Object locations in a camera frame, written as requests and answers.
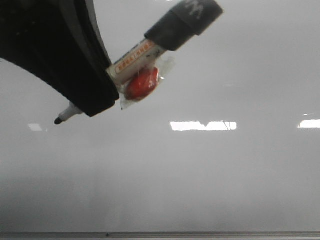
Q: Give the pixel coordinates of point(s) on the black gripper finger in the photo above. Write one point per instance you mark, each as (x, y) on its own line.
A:
(59, 42)

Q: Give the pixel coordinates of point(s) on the red round magnet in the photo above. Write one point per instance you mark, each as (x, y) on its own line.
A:
(145, 81)

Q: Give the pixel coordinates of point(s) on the black whiteboard marker pen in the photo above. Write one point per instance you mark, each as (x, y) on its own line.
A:
(172, 30)

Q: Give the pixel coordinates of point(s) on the white whiteboard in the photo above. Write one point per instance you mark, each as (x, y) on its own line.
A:
(229, 141)

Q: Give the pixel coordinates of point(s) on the grey aluminium whiteboard frame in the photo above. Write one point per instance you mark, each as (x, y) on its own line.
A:
(166, 235)

